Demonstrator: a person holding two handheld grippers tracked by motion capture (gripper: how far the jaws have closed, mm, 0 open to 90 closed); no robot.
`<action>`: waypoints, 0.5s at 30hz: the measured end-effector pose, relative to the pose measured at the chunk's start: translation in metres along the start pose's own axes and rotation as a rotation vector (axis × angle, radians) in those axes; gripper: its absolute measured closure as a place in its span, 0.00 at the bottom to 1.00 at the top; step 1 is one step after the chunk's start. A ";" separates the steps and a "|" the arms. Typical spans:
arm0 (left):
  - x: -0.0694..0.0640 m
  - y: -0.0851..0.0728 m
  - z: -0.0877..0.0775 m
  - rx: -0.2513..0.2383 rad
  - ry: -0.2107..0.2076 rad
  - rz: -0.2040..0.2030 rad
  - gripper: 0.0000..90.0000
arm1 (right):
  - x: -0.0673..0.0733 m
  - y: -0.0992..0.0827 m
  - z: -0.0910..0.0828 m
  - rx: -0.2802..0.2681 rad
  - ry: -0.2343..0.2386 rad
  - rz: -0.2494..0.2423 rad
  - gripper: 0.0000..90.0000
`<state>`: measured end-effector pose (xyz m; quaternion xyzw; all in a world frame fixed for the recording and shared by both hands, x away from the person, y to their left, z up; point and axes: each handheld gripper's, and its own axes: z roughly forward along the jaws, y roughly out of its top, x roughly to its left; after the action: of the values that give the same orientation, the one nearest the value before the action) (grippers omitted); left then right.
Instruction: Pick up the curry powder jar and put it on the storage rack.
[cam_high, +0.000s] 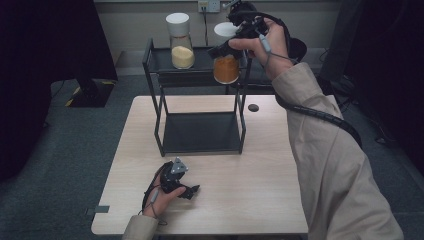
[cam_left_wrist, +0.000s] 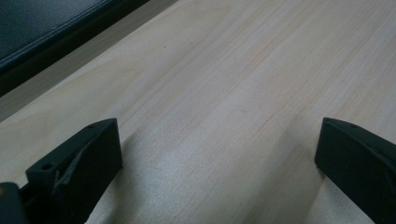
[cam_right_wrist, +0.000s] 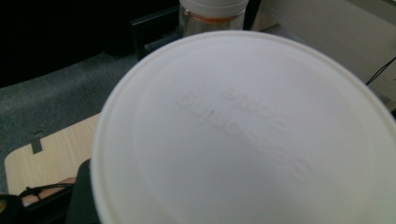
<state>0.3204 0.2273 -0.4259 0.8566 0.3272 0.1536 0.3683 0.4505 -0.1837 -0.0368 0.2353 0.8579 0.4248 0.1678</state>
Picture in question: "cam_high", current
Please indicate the grey curtain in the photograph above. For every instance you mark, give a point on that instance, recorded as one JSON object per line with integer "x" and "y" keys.
{"x": 341, "y": 40}

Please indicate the white wall outlet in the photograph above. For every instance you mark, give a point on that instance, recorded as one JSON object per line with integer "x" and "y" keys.
{"x": 209, "y": 5}

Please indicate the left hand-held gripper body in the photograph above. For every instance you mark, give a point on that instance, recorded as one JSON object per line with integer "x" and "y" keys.
{"x": 170, "y": 178}

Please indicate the black two-tier metal rack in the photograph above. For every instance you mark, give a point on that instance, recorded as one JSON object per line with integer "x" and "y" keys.
{"x": 200, "y": 133}

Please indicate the person's right hand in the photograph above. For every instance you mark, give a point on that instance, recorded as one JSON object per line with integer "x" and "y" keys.
{"x": 276, "y": 53}

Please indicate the black round table grommet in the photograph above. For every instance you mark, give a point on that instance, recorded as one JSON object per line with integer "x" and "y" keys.
{"x": 253, "y": 107}

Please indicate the pale powder jar white lid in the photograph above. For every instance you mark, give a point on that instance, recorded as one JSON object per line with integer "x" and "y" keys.
{"x": 182, "y": 56}

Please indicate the black curtain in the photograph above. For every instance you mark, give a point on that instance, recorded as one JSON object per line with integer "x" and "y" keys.
{"x": 390, "y": 66}
{"x": 40, "y": 66}

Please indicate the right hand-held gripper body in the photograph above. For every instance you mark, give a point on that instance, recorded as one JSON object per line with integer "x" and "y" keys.
{"x": 248, "y": 20}

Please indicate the orange powder jar white lid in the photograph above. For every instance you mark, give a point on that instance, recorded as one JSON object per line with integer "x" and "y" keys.
{"x": 226, "y": 71}

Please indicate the grey table bracket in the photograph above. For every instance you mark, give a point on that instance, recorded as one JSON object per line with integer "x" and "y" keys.
{"x": 100, "y": 209}

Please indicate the black folding chair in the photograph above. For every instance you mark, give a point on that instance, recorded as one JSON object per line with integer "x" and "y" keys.
{"x": 257, "y": 74}

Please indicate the person's left hand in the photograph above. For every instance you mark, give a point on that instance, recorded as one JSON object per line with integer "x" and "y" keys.
{"x": 160, "y": 201}

